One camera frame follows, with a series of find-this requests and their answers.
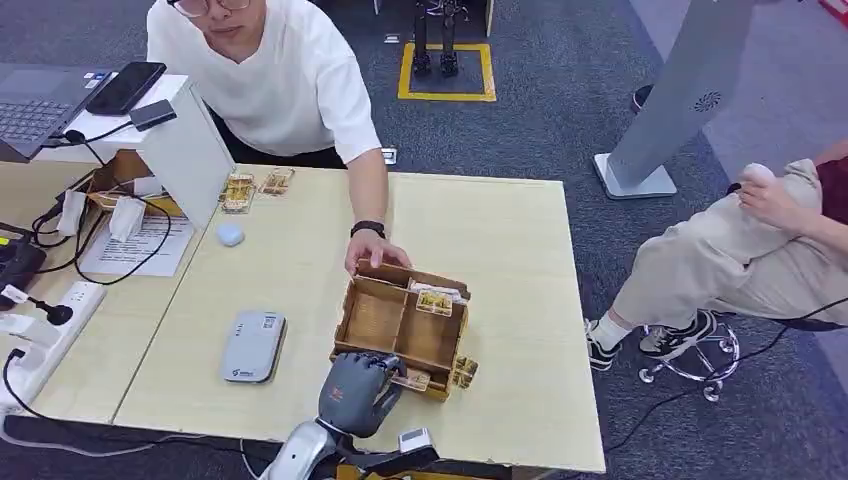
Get person's left hand with watch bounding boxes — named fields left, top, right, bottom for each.
left=343, top=229, right=413, bottom=278

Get cup person's hand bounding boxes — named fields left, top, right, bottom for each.
left=735, top=174, right=808, bottom=231

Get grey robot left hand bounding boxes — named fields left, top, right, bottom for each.
left=317, top=351, right=408, bottom=440

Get wooden compartment card box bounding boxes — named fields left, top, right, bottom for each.
left=329, top=257, right=474, bottom=404

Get small gold printed card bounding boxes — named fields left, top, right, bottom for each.
left=258, top=166, right=297, bottom=197

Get large gold printed card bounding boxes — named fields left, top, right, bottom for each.
left=219, top=172, right=258, bottom=215

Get black wristwatch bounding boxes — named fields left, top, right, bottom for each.
left=349, top=219, right=388, bottom=241

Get white cup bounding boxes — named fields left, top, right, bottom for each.
left=739, top=162, right=778, bottom=188

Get white card stack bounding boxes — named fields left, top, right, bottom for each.
left=406, top=280, right=469, bottom=307

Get person with cup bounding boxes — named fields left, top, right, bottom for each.
left=584, top=138, right=848, bottom=374

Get yellow box under table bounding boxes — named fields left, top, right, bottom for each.
left=333, top=464, right=513, bottom=480

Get grey flat card reader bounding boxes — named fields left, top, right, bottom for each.
left=219, top=310, right=289, bottom=385

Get grey pillar stand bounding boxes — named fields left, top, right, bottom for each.
left=592, top=0, right=758, bottom=201

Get white round earbud case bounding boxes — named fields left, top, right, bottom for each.
left=215, top=222, right=247, bottom=249

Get chrome wheeled stool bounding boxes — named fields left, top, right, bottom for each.
left=635, top=309, right=742, bottom=405

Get person with wristwatch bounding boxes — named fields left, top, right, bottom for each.
left=144, top=0, right=413, bottom=278

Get white box stand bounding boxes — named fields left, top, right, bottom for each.
left=31, top=73, right=237, bottom=231

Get black robot legs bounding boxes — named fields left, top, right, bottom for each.
left=411, top=0, right=463, bottom=79

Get printed paper sheet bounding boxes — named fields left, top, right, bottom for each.
left=77, top=214, right=196, bottom=279

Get white paper tag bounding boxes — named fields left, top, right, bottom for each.
left=55, top=191, right=88, bottom=239
left=107, top=196, right=148, bottom=242

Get small black hub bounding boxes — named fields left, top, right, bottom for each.
left=128, top=98, right=179, bottom=132

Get black smartphone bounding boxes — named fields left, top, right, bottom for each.
left=85, top=60, right=168, bottom=118

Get black plug adapter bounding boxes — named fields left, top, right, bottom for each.
left=25, top=296, right=75, bottom=328

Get white power strip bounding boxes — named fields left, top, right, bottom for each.
left=0, top=280, right=108, bottom=416

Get black desk device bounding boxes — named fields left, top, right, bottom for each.
left=0, top=237, right=48, bottom=311

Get grey laptop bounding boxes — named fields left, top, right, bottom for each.
left=0, top=62, right=112, bottom=161

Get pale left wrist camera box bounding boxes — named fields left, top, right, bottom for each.
left=396, top=426, right=441, bottom=469

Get black hub cable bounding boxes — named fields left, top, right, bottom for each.
left=29, top=119, right=175, bottom=287

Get black floor cable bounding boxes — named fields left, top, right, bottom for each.
left=601, top=294, right=848, bottom=454

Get black power strip cable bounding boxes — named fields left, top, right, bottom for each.
left=1, top=348, right=223, bottom=453

